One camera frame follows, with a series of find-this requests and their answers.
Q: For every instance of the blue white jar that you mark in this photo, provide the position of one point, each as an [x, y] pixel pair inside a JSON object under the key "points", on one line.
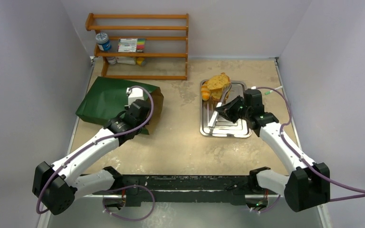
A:
{"points": [[103, 41]]}

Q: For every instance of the silver metal tray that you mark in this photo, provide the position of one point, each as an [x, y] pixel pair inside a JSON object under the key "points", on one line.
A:
{"points": [[222, 127]]}

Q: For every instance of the seeded fake bread slice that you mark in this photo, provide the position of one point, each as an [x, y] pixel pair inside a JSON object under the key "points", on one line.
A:
{"points": [[218, 82]]}

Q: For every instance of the orange fake bread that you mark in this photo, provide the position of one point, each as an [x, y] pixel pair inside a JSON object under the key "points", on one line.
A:
{"points": [[205, 92]]}

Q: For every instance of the yellow small bottle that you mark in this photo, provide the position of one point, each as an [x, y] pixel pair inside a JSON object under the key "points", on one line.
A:
{"points": [[141, 61]]}

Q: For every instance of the green brown paper bag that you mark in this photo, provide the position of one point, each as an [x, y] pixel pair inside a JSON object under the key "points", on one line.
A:
{"points": [[107, 97]]}

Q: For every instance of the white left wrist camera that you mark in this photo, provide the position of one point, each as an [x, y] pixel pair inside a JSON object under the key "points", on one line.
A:
{"points": [[134, 94]]}

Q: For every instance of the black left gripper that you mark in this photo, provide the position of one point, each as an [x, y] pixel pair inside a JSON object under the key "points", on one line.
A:
{"points": [[127, 110]]}

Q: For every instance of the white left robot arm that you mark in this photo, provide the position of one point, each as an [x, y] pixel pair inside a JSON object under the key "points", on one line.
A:
{"points": [[59, 184]]}

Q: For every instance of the orange wooden shelf rack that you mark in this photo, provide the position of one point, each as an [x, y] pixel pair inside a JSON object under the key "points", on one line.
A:
{"points": [[90, 25]]}

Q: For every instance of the pack of coloured markers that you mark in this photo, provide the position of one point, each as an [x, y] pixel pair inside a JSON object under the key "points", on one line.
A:
{"points": [[131, 45]]}

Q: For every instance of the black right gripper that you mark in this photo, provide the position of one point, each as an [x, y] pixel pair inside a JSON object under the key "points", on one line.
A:
{"points": [[228, 111]]}

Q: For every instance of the silver metal tongs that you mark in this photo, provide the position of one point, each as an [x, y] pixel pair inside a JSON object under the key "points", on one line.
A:
{"points": [[213, 119]]}

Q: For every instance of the small grey jar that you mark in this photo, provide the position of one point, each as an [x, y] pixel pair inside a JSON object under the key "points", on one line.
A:
{"points": [[111, 60]]}

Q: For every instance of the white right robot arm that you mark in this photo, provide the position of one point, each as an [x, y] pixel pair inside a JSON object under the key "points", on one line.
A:
{"points": [[307, 184]]}

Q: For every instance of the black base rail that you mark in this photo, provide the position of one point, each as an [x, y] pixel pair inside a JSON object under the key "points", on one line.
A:
{"points": [[232, 189]]}

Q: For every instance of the green white marker pen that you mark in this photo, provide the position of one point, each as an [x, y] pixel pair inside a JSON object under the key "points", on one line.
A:
{"points": [[273, 90]]}

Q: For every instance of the brown fake bread slice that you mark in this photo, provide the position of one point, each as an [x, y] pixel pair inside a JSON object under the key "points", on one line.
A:
{"points": [[216, 95]]}

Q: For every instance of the white small box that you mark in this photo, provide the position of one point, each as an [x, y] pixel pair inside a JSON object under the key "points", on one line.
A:
{"points": [[126, 60]]}

